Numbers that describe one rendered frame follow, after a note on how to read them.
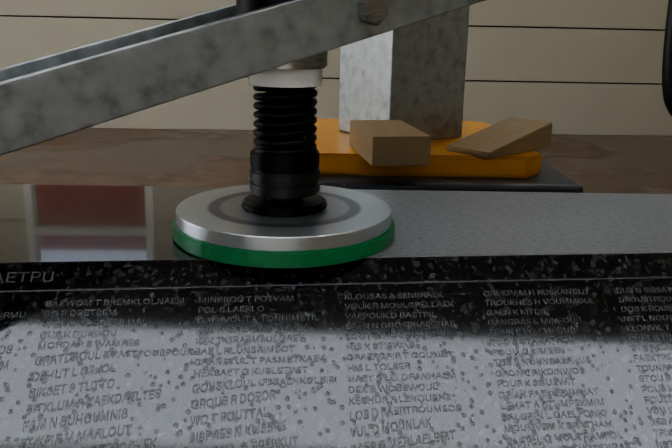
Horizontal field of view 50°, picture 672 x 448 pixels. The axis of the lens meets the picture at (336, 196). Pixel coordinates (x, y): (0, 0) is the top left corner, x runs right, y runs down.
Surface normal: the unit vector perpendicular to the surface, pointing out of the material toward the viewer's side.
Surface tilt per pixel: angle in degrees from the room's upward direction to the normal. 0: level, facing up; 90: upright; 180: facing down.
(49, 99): 90
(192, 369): 45
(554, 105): 90
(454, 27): 90
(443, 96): 90
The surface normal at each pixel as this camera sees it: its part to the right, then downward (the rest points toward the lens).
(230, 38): 0.48, 0.22
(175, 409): 0.10, -0.52
